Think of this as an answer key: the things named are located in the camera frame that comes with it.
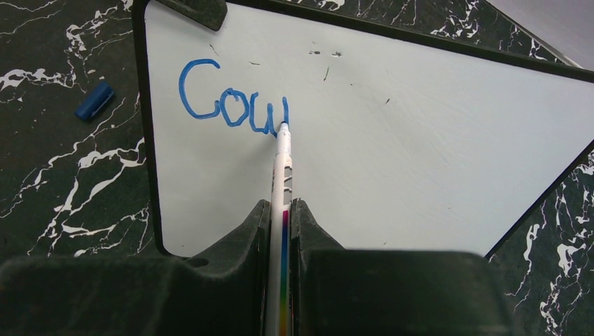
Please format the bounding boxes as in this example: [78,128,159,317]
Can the small black-framed whiteboard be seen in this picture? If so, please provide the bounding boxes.
[133,1,593,257]

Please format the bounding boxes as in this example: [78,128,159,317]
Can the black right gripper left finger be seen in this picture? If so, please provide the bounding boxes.
[1,200,270,335]

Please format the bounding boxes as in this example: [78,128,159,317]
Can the blue marker cap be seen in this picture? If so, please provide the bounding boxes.
[74,80,114,120]

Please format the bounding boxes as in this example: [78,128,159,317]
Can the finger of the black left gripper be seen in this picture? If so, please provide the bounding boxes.
[158,0,228,32]

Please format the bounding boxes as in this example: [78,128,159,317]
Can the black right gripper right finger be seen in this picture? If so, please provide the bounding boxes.
[291,200,516,335]

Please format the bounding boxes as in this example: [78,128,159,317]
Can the blue and white marker pen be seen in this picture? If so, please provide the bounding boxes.
[264,122,293,335]

